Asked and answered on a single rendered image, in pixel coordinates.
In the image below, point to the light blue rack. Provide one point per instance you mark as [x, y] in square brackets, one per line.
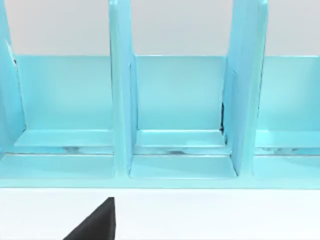
[175, 100]

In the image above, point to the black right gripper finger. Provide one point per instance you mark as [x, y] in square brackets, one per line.
[101, 222]

